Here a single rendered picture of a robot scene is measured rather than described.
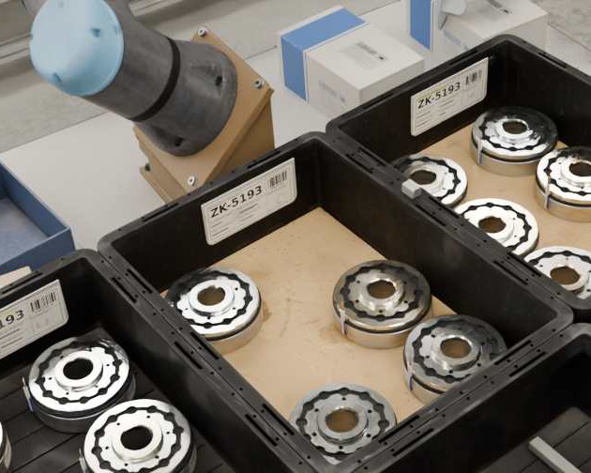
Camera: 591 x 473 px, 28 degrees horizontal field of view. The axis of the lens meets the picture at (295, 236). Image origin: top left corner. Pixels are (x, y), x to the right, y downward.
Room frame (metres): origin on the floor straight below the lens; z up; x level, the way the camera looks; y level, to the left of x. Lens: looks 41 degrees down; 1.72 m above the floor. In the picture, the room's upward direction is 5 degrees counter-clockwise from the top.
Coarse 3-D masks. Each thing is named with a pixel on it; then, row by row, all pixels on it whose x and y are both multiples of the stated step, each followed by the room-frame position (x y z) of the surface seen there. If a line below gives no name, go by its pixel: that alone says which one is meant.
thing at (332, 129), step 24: (480, 48) 1.22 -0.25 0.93; (528, 48) 1.21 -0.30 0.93; (432, 72) 1.18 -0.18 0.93; (576, 72) 1.15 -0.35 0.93; (384, 96) 1.14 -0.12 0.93; (336, 120) 1.09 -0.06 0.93; (384, 168) 1.00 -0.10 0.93; (456, 216) 0.91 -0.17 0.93; (480, 240) 0.87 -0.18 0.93; (528, 264) 0.83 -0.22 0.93; (552, 288) 0.79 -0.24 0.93; (576, 312) 0.77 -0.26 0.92
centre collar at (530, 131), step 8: (504, 120) 1.15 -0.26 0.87; (512, 120) 1.15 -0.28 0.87; (520, 120) 1.15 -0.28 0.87; (528, 120) 1.15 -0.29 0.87; (496, 128) 1.14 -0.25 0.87; (528, 128) 1.13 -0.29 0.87; (504, 136) 1.12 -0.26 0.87; (512, 136) 1.12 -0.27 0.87; (520, 136) 1.12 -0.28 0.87; (528, 136) 1.12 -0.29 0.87
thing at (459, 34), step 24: (408, 0) 1.63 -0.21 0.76; (432, 0) 1.58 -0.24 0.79; (480, 0) 1.57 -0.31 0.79; (504, 0) 1.56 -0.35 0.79; (408, 24) 1.63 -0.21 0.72; (432, 24) 1.57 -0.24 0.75; (456, 24) 1.52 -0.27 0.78; (480, 24) 1.50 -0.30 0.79; (504, 24) 1.49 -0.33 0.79; (528, 24) 1.50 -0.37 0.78; (432, 48) 1.57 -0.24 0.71; (456, 48) 1.52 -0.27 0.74
